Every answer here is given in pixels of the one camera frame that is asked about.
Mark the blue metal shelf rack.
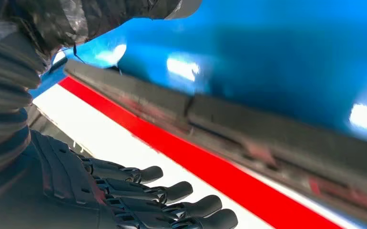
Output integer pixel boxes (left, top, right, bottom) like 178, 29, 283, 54
29, 0, 367, 146

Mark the white car with red stripe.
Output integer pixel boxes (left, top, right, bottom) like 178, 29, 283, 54
32, 75, 367, 229

